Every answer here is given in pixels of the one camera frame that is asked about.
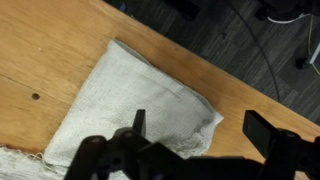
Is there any thin black floor cable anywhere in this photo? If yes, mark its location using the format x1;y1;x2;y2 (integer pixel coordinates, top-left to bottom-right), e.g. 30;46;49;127
229;0;282;103

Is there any black white-soled shoe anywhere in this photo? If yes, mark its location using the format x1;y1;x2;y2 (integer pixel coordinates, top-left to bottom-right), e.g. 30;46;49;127
254;0;314;25

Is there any white woven towel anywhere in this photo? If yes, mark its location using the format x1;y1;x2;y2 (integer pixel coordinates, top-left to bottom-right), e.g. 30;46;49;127
0;39;225;180

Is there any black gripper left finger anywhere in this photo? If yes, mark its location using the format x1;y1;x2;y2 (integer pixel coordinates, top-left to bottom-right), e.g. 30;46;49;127
63;109;188;180

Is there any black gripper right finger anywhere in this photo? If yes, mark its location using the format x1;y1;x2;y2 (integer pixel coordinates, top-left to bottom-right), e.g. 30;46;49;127
242;109;320;180

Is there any white leg with black caster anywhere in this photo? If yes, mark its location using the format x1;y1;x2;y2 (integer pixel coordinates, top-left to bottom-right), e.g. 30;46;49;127
295;41;320;70

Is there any yellow green cable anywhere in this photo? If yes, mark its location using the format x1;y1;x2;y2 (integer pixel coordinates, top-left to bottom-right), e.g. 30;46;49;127
307;14;320;77

